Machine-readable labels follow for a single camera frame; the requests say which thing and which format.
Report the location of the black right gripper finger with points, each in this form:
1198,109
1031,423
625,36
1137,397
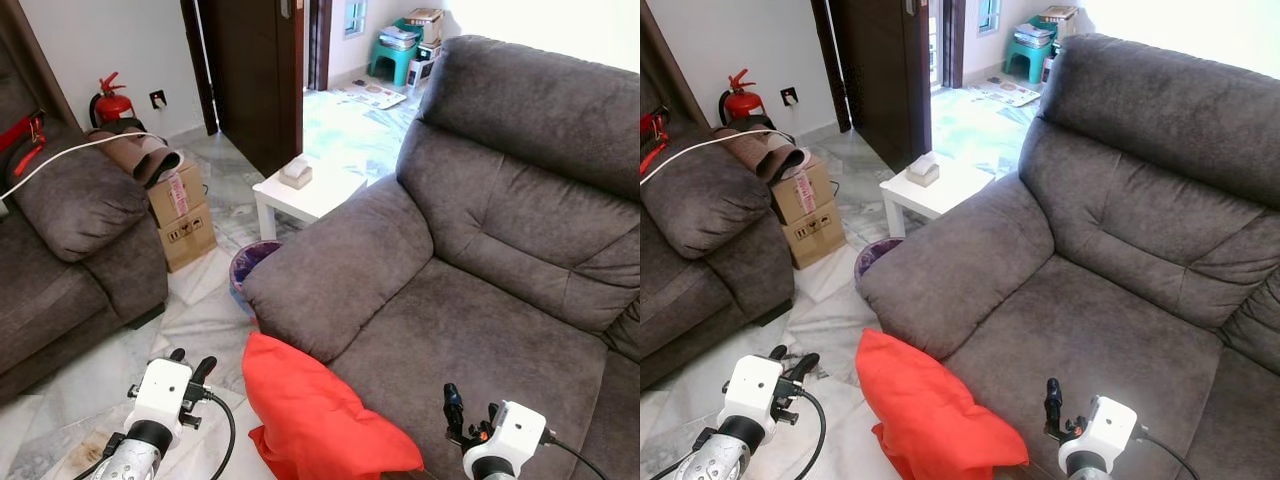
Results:
1053,400
492,413
453,405

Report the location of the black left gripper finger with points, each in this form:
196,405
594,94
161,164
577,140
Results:
778,351
204,368
805,365
178,354

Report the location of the red pillow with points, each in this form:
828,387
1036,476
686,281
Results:
935,415
315,410

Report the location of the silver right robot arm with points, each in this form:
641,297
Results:
1085,468
490,468

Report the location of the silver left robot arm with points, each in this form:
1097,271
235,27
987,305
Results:
718,460
125,460

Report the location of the dark grey fabric sofa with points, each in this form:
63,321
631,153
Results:
480,250
1110,250
700,250
60,260

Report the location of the patterned floor mat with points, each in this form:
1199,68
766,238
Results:
1005,92
375,95

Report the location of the purple waste bin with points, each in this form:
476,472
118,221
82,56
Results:
245,264
872,258

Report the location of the cardboard box with arrow marks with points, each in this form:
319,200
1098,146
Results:
190,242
815,237

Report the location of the cardboard box with red tape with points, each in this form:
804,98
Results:
178,197
805,192

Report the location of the white side table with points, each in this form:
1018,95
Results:
935,197
305,200

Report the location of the brown rolled blanket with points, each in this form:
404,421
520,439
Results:
765,150
135,155

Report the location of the beige tissue box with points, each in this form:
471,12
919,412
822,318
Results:
295,175
922,170

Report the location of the red fire extinguisher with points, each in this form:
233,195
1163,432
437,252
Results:
112,105
742,100

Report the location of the dark brown wooden door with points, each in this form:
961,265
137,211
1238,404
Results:
885,70
255,70

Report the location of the green plastic stool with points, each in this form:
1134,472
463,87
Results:
1028,58
395,62

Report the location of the stack of papers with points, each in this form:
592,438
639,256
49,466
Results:
400,37
1033,35

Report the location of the flat cardboard box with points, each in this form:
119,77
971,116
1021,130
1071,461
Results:
1058,13
425,15

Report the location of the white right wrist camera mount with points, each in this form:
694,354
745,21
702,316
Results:
1110,430
512,432

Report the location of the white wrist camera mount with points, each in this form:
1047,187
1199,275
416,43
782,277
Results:
755,385
1110,430
512,432
160,390

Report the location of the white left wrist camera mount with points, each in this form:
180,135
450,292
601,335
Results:
160,390
755,385

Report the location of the black wall socket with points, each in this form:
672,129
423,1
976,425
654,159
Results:
789,96
158,99

